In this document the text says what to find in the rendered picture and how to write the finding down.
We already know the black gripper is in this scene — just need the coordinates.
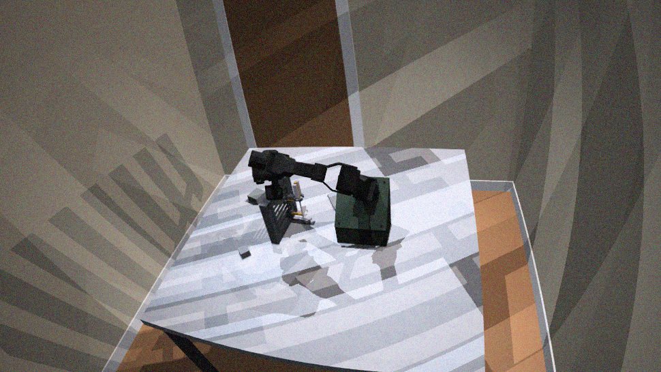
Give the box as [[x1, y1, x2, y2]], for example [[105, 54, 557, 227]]
[[263, 150, 283, 201]]

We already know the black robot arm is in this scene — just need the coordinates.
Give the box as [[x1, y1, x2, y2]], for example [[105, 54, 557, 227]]
[[248, 150, 379, 202]]

